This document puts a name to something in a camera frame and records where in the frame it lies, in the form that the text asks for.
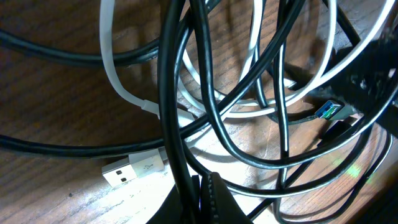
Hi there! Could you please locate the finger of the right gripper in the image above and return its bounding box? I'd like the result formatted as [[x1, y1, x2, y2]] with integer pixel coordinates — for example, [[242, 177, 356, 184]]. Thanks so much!
[[325, 39, 397, 120]]

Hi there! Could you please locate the black cable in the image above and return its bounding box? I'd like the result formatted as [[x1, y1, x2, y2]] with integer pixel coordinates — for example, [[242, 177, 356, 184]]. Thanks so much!
[[0, 0, 398, 224]]

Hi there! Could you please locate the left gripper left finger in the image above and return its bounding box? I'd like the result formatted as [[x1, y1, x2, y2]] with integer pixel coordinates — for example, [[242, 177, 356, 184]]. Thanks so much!
[[147, 186, 199, 224]]

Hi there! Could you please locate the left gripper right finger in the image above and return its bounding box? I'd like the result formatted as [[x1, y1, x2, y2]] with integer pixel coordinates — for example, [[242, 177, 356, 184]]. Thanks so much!
[[200, 172, 252, 224]]

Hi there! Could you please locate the white cable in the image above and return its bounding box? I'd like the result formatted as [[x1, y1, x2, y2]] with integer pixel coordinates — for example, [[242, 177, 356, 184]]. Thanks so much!
[[99, 0, 396, 187]]

